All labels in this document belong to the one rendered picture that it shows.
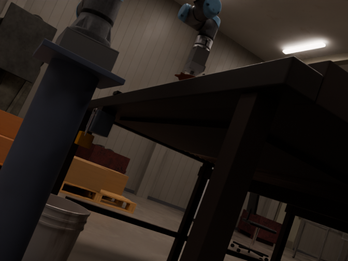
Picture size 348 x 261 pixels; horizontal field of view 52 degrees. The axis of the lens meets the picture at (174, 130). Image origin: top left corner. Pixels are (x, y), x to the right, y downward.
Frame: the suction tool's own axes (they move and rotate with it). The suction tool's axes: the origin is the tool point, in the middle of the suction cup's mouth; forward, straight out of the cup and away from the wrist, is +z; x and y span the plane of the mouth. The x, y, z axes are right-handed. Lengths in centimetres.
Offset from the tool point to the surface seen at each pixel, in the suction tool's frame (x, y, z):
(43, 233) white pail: 31, -3, 79
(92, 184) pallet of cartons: -15, 323, 84
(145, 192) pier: -179, 692, 90
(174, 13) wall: -79, 691, -346
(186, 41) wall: -135, 702, -299
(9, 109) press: 148, 542, 30
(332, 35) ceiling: -385, 483, -375
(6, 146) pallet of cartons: 93, 279, 74
